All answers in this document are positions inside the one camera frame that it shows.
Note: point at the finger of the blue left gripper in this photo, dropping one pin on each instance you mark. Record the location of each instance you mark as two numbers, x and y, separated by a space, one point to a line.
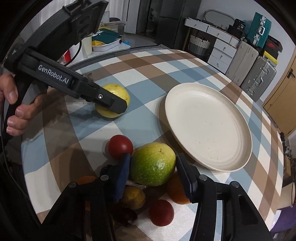
109 100

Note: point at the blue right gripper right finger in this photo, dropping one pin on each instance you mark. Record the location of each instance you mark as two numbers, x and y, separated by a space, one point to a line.
189 176

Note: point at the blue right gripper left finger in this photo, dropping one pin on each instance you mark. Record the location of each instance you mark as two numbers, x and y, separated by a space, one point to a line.
123 174

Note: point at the orange tangerine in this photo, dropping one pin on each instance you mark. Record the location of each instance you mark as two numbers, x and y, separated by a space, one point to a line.
86 180
175 190

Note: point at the brown longan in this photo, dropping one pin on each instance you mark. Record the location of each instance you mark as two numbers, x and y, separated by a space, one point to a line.
133 197

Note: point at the red tomato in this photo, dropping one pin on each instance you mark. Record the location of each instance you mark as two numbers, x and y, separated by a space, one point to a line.
161 213
118 146

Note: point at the green yellow guava fruit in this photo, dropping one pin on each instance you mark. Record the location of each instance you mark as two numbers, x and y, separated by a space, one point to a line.
152 164

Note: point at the cream round plate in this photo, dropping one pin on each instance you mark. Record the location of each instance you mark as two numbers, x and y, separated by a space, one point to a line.
209 127

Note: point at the checkered tablecloth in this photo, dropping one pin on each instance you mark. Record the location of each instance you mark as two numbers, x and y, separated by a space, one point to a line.
67 139

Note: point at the white tray with cloths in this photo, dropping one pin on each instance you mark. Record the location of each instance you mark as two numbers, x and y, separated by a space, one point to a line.
105 39

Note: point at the dark refrigerator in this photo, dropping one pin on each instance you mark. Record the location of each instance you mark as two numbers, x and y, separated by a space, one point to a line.
164 21

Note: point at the woven laundry basket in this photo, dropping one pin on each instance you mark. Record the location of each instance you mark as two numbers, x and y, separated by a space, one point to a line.
199 46

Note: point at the wooden door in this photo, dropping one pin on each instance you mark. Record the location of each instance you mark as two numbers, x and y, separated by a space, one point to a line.
280 104

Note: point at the silver suitcase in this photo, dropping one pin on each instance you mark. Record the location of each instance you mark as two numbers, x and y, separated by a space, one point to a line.
259 78

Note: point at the white drawer cabinet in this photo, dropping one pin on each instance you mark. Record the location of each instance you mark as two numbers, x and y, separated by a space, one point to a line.
224 47

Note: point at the beige suitcase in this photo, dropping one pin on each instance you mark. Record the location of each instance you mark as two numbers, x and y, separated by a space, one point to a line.
242 62

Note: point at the stacked shoe boxes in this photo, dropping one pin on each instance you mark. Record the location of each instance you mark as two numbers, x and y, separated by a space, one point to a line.
273 47

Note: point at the teal suitcase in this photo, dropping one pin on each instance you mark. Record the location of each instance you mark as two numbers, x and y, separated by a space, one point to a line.
259 30

